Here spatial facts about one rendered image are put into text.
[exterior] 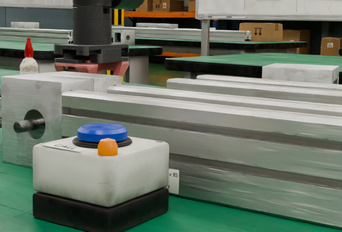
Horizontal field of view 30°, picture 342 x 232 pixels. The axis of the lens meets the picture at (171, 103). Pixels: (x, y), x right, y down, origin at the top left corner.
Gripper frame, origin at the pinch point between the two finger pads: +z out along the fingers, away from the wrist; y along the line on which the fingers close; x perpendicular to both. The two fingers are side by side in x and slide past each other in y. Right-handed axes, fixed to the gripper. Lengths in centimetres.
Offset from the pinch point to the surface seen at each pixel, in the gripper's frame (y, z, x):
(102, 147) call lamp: -37.1, -4.1, -32.4
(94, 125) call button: -33.7, -4.8, -28.8
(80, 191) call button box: -37.4, -0.6, -30.6
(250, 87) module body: -6.2, -5.4, -29.1
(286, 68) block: 12.1, -6.2, -25.9
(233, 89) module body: -6.4, -5.0, -27.0
